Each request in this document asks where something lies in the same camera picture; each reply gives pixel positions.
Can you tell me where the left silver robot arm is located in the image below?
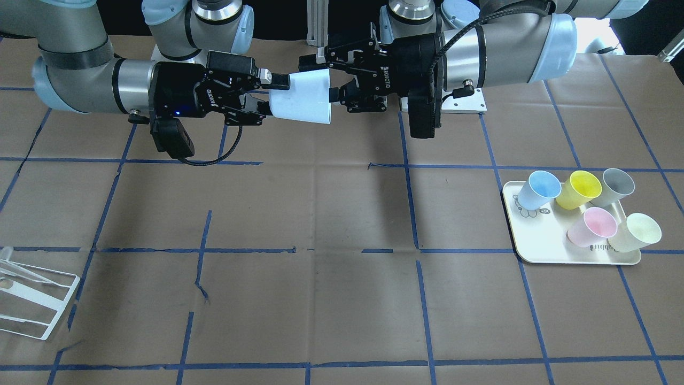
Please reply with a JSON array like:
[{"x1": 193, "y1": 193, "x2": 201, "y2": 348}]
[{"x1": 292, "y1": 1, "x2": 645, "y2": 138}]

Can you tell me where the light blue plastic cup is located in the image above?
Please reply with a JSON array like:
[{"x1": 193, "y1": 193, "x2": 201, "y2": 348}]
[{"x1": 269, "y1": 69, "x2": 331, "y2": 124}]

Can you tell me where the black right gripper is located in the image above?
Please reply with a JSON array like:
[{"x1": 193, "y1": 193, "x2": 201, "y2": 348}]
[{"x1": 151, "y1": 51, "x2": 291, "y2": 125}]

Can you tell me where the aluminium frame post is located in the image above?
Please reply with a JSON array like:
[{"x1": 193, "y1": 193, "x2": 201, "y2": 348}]
[{"x1": 306, "y1": 0, "x2": 329, "y2": 48}]

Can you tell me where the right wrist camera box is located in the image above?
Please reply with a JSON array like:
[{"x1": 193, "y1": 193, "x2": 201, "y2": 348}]
[{"x1": 151, "y1": 117, "x2": 195, "y2": 160}]

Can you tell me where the pale green plastic cup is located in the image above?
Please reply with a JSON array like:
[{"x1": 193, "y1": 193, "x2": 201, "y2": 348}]
[{"x1": 608, "y1": 213, "x2": 663, "y2": 252}]

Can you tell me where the pink plastic cup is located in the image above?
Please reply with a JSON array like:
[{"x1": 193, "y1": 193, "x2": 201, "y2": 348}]
[{"x1": 567, "y1": 207, "x2": 618, "y2": 247}]

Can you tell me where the cream rectangular serving tray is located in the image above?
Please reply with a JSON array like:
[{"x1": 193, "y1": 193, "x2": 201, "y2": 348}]
[{"x1": 502, "y1": 181, "x2": 642, "y2": 265}]

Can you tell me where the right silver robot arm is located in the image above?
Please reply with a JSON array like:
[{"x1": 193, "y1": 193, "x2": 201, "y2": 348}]
[{"x1": 2, "y1": 1, "x2": 290, "y2": 125}]

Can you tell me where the white wire cup rack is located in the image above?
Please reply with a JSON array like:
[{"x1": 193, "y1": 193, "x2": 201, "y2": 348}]
[{"x1": 1, "y1": 247, "x2": 80, "y2": 341}]

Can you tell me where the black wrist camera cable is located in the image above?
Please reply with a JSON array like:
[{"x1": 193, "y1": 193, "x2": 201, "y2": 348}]
[{"x1": 427, "y1": 5, "x2": 551, "y2": 102}]

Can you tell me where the grey plastic cup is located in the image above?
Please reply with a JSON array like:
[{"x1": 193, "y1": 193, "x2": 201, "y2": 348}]
[{"x1": 591, "y1": 168, "x2": 635, "y2": 207}]

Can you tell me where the yellow plastic cup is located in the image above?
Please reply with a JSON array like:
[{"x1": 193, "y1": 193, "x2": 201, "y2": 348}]
[{"x1": 555, "y1": 170, "x2": 602, "y2": 210}]

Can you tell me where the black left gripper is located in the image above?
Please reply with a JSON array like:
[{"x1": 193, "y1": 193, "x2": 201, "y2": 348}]
[{"x1": 298, "y1": 33, "x2": 443, "y2": 113}]

